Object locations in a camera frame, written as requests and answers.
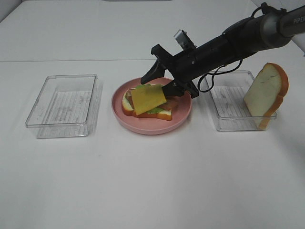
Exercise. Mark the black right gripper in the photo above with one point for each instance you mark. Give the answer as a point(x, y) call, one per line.
point(183, 66)

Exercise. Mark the bacon strip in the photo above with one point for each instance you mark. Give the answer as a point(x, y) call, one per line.
point(127, 102)
point(171, 103)

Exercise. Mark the yellow cheese slice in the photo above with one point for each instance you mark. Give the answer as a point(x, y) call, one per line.
point(147, 99)

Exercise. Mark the green lettuce leaf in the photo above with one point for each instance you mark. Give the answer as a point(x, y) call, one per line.
point(155, 110)

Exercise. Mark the white bread slice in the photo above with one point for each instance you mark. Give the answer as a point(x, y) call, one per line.
point(266, 93)
point(159, 114)

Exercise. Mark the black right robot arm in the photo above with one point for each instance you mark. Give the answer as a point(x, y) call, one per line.
point(273, 29)

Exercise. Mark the pink round plate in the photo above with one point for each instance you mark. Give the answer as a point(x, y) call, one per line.
point(149, 126)

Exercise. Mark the right clear plastic tray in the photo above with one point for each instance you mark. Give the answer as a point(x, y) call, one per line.
point(226, 102)

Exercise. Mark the clear plastic tray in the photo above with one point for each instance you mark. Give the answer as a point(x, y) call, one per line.
point(226, 102)
point(67, 106)

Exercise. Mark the left clear plastic tray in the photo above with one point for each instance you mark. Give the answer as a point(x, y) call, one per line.
point(67, 106)

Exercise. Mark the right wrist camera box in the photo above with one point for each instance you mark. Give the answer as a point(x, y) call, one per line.
point(184, 41)

